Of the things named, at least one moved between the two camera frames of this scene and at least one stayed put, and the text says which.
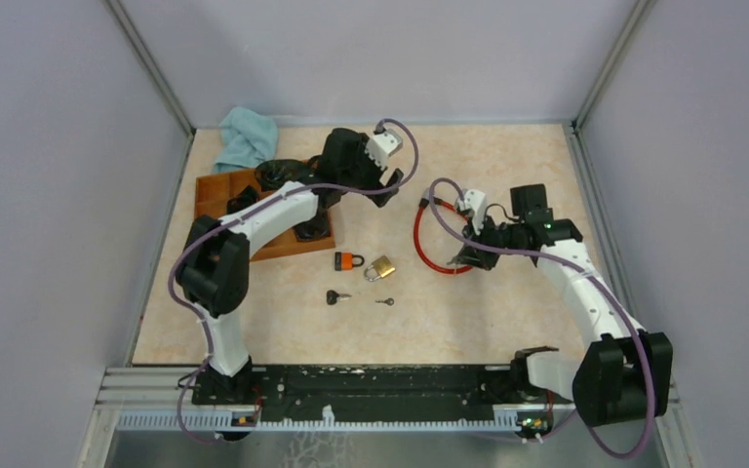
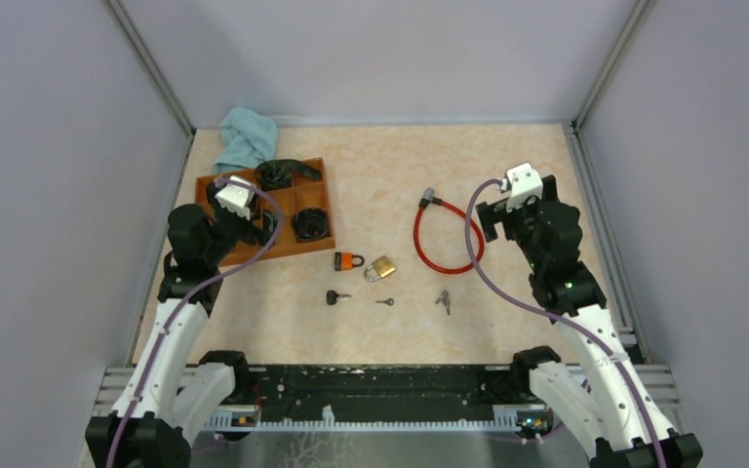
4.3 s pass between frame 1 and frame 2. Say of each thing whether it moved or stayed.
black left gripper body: moved
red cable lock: stayed
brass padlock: stayed
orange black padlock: stayed
